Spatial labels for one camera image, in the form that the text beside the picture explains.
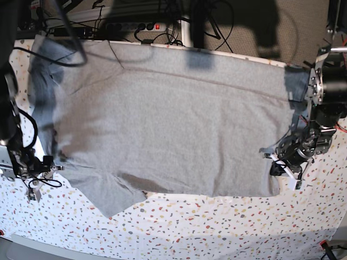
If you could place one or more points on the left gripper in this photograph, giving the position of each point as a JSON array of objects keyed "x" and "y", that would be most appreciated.
[{"x": 288, "y": 156}]

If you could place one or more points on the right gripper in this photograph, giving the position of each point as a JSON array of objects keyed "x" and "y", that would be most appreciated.
[{"x": 31, "y": 170}]

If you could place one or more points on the grey T-shirt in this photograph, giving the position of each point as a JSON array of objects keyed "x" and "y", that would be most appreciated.
[{"x": 137, "y": 119}]

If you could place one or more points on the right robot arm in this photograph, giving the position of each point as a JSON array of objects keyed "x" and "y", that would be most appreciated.
[{"x": 11, "y": 132}]

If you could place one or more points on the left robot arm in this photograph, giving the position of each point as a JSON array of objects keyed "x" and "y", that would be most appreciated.
[{"x": 325, "y": 99}]

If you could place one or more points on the red clamp right corner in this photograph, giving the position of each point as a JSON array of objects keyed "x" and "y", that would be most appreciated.
[{"x": 324, "y": 245}]

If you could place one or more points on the white power strip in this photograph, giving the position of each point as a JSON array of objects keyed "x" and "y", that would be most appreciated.
[{"x": 132, "y": 27}]

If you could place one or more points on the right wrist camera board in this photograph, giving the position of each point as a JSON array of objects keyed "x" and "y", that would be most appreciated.
[{"x": 32, "y": 195}]

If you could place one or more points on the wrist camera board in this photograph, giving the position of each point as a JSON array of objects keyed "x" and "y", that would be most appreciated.
[
  {"x": 32, "y": 195},
  {"x": 298, "y": 185}
]

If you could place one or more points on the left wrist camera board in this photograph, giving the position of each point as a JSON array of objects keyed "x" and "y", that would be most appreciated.
[{"x": 298, "y": 185}]

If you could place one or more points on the white table leg post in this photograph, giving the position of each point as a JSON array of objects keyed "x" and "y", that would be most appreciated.
[{"x": 185, "y": 34}]

